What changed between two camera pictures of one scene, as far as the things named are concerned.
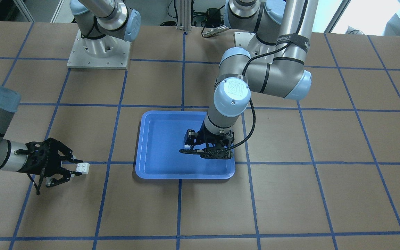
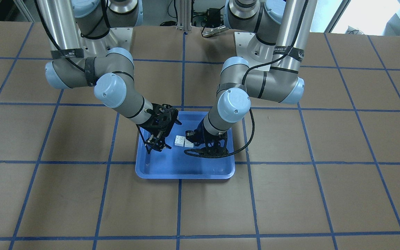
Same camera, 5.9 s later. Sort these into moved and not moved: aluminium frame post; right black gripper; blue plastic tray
Moved: right black gripper
Not moved: blue plastic tray; aluminium frame post
